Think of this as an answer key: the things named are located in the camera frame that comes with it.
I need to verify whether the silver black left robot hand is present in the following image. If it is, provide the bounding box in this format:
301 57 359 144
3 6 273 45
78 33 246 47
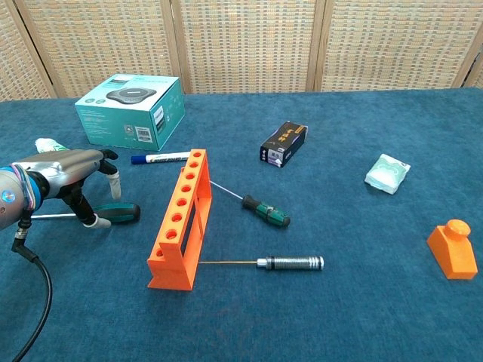
14 149 122 229

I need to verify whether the large green black screwdriver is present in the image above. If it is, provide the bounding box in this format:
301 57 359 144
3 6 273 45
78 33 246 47
29 202 142 225

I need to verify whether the small green black screwdriver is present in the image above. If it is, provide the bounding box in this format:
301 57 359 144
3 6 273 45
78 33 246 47
209 179 291 229

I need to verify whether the silver metal precision screwdriver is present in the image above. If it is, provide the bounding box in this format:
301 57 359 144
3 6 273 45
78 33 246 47
198 255 325 272

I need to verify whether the teal speakerphone retail box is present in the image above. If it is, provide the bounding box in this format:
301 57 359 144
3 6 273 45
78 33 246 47
74 73 186 152

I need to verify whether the blue capped whiteboard marker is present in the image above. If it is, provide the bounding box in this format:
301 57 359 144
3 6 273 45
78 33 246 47
131 151 191 166

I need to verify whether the orange plastic tool rack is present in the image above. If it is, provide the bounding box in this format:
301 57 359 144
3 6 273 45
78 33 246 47
146 149 214 291

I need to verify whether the woven wooden folding screen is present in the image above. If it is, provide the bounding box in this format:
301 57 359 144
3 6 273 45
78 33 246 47
0 0 483 103

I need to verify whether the small black carton box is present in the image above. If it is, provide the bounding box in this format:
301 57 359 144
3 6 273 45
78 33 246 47
259 121 309 170

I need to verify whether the blue table cloth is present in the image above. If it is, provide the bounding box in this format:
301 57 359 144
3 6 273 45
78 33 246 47
0 87 483 362

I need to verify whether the white tissue packet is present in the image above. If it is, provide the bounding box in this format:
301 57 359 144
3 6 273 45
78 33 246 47
364 153 411 196

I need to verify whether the orange plastic bottle-shaped block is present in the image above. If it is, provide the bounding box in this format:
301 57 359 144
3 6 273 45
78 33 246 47
426 219 479 281

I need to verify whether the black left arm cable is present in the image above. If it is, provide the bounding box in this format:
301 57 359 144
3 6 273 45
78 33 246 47
8 216 53 362

